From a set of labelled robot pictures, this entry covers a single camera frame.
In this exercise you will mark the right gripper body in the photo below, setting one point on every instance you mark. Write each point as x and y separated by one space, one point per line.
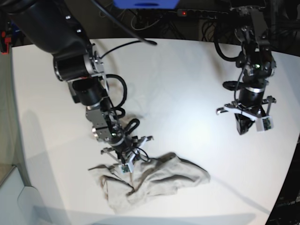
129 150

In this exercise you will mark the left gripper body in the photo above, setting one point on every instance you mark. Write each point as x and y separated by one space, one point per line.
254 113

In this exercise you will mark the beige t-shirt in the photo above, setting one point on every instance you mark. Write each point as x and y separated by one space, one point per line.
160 176

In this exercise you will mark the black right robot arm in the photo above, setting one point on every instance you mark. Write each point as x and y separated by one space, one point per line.
50 25

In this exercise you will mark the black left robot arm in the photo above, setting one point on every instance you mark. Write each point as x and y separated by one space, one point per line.
255 58

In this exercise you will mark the black power strip red light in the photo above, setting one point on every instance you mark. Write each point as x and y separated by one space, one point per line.
200 14

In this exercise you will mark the white cabinet corner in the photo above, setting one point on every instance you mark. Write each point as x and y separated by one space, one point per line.
23 205

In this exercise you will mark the blue plastic box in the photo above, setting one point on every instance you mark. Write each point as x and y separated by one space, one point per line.
146 4

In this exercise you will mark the red black clamp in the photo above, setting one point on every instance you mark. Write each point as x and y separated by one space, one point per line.
5 42

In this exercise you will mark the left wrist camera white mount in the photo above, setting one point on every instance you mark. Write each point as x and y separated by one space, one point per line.
264 123

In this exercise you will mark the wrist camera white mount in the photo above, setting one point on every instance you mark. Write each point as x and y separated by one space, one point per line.
128 165
264 123

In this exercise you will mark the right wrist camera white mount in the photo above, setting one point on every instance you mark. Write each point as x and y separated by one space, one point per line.
128 165

